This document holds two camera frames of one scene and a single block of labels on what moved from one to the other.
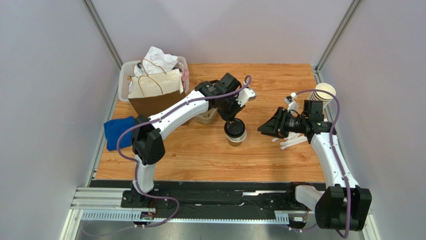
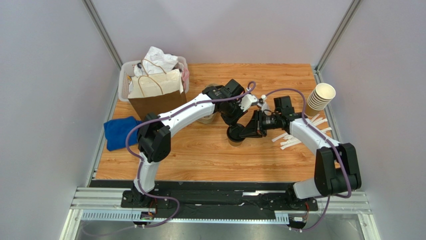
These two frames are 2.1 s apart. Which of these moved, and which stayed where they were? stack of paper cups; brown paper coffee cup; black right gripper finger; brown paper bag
Moved: black right gripper finger
Stayed: brown paper bag; brown paper coffee cup; stack of paper cups
